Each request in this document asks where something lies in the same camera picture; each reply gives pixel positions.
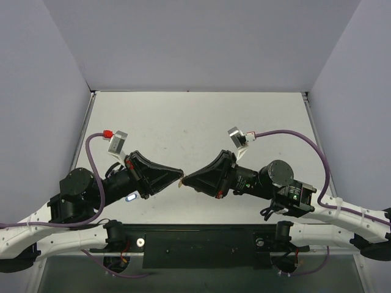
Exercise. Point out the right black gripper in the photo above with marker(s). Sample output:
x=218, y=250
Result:
x=227, y=174

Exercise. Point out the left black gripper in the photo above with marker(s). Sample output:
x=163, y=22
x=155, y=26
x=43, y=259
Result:
x=136, y=175

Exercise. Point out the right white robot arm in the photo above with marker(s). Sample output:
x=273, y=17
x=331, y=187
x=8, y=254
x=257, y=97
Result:
x=340, y=224

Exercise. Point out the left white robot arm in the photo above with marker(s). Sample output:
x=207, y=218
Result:
x=65, y=222

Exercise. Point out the blue key tag left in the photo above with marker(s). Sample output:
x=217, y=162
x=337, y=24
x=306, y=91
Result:
x=132, y=197

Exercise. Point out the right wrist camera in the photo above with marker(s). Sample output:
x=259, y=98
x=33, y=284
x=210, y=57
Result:
x=241, y=140

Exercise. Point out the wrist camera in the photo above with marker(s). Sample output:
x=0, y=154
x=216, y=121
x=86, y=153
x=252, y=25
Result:
x=116, y=147
x=241, y=140

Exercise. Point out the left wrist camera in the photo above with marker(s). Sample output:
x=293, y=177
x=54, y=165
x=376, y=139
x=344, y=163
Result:
x=116, y=147

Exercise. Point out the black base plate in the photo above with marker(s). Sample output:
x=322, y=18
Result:
x=181, y=246

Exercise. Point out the aluminium frame rail left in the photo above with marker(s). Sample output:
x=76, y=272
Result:
x=61, y=127

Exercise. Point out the aluminium frame rail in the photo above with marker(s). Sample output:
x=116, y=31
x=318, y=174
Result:
x=61, y=127
x=305, y=96

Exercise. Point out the aluminium frame rail right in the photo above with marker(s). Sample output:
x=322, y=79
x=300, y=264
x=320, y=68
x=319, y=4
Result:
x=305, y=96

